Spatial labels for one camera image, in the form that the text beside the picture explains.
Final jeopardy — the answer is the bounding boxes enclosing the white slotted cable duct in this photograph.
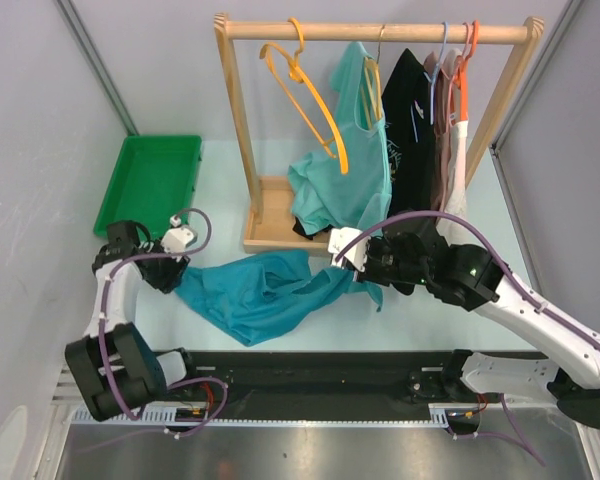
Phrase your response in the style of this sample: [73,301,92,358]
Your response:
[71,405,449,429]

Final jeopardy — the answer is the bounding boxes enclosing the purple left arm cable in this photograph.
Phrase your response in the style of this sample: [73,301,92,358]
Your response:
[79,207,230,451]

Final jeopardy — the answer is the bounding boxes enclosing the teal blue t shirt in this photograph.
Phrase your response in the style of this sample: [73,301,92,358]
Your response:
[175,249,384,347]

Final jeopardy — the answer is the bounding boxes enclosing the black t shirt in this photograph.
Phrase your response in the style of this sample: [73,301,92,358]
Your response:
[292,47,438,241]

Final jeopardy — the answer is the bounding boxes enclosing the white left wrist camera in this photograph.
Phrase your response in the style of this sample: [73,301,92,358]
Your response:
[160,215,198,256]

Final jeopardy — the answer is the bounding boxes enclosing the mint green t shirt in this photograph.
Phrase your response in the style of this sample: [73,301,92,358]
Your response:
[288,42,392,239]

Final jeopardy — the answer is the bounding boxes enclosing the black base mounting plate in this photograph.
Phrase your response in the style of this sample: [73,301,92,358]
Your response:
[149,349,546,434]

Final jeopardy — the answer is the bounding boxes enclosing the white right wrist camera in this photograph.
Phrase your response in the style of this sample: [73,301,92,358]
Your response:
[327,227,369,273]

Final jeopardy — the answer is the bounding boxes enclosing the pink beige garment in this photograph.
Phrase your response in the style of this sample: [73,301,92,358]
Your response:
[424,52,450,211]

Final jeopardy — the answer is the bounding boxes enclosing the yellow plastic hanger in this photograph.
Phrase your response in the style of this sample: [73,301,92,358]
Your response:
[258,17,350,176]

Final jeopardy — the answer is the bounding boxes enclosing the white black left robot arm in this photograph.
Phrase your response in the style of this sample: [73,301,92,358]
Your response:
[65,220,201,422]

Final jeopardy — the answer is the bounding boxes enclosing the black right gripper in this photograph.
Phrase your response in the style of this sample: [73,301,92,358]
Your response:
[346,235,429,287]

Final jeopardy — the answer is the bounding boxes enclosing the wooden clothes rack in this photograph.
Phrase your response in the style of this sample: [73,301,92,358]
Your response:
[214,13,544,255]

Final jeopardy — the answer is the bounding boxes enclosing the white garment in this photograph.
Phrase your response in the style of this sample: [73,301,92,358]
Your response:
[434,48,470,236]

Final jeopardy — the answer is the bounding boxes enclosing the wooden hanger metal hook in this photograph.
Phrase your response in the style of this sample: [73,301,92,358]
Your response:
[363,24,386,122]

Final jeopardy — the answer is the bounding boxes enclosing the green plastic tray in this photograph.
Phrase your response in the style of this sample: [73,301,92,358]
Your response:
[93,135,202,238]

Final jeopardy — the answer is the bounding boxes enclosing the pink plastic hanger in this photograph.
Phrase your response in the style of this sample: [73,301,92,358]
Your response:
[440,22,474,101]

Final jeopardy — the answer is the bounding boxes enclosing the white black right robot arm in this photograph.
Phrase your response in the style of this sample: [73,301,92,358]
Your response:
[341,212,600,429]

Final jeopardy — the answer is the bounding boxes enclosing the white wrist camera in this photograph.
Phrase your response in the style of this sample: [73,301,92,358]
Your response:
[160,215,198,256]
[327,227,369,273]

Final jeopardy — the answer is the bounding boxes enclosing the orange plastic hanger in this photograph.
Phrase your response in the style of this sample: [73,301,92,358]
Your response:
[454,20,480,121]

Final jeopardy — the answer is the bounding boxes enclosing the light blue plastic hanger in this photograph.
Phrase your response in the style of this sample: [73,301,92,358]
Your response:
[424,21,449,126]

